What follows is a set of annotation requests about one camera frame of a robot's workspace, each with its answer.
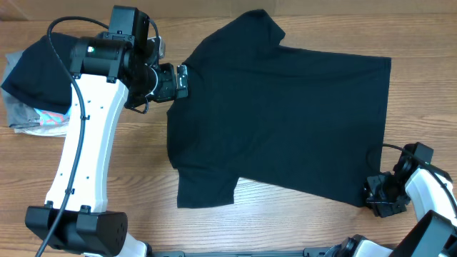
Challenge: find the black t-shirt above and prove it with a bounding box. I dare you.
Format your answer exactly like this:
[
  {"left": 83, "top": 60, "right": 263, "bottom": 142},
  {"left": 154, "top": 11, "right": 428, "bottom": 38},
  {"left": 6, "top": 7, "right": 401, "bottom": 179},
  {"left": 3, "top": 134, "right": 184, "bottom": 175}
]
[{"left": 167, "top": 9, "right": 391, "bottom": 208}]

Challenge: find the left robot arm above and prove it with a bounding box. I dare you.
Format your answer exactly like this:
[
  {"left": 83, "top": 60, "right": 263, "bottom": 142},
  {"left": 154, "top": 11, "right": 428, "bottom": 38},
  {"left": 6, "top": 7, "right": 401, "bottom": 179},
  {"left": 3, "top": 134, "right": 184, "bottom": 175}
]
[{"left": 25, "top": 6, "right": 189, "bottom": 257}]

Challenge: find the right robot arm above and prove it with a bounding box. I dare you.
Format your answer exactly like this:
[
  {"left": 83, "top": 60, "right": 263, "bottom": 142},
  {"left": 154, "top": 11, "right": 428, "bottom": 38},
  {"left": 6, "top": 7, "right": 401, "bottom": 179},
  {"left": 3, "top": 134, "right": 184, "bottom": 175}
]
[{"left": 324, "top": 142, "right": 456, "bottom": 257}]

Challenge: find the folded beige garment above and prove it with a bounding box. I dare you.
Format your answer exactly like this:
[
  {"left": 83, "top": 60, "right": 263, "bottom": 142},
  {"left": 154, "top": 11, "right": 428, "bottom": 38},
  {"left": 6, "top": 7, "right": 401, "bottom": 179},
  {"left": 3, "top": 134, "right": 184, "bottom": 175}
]
[{"left": 14, "top": 124, "right": 69, "bottom": 137}]

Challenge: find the folded blue striped garment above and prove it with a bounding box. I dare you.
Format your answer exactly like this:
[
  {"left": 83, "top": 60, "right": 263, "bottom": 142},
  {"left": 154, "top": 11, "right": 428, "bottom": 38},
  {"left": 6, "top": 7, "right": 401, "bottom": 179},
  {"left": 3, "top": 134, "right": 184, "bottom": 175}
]
[{"left": 35, "top": 109, "right": 71, "bottom": 126}]

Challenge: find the folded black garment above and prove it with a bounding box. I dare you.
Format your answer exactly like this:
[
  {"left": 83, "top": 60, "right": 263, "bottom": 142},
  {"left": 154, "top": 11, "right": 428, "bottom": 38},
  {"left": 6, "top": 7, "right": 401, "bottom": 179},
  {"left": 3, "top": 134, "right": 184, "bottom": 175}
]
[{"left": 1, "top": 33, "right": 78, "bottom": 114}]

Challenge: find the folded grey garment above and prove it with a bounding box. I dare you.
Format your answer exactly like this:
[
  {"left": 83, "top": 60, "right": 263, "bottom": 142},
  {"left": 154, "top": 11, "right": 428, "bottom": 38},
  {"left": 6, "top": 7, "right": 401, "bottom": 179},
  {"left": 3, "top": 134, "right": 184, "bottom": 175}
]
[{"left": 1, "top": 51, "right": 40, "bottom": 129}]

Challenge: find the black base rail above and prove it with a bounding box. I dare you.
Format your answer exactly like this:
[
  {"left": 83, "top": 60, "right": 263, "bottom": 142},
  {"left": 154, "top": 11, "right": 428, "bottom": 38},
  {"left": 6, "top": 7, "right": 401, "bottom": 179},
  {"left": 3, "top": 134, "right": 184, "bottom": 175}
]
[{"left": 146, "top": 246, "right": 403, "bottom": 257}]

